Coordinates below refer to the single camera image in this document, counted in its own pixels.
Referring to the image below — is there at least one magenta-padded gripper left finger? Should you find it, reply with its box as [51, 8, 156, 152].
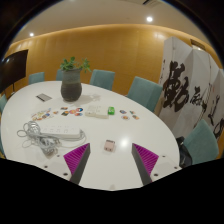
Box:
[42, 143, 92, 186]

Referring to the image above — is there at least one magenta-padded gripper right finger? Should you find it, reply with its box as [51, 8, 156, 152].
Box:
[130, 143, 182, 186]

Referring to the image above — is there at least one small pink charger block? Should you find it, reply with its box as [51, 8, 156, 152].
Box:
[103, 139, 117, 153]

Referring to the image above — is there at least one white power strip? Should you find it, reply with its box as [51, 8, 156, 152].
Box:
[39, 125, 85, 141]

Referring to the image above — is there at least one white cardboard box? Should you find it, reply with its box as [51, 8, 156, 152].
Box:
[84, 111, 110, 120]
[87, 105, 102, 114]

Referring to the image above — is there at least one sheet of colourful stickers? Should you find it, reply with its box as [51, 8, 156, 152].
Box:
[30, 107, 54, 122]

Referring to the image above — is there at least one group of teal chairs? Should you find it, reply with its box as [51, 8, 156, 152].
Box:
[0, 68, 220, 166]

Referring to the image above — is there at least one green plant in grey pot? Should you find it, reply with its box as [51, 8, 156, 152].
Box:
[59, 56, 93, 103]

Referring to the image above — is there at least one white calligraphy folding screen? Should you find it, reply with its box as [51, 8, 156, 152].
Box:
[158, 35, 224, 141]

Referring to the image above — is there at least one group of ceiling spotlights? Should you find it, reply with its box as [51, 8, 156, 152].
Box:
[28, 15, 155, 38]

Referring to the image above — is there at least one grey-white coiled power cable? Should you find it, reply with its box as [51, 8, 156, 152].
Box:
[16, 120, 88, 158]

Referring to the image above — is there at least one black wall television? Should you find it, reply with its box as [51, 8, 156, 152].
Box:
[0, 49, 29, 95]

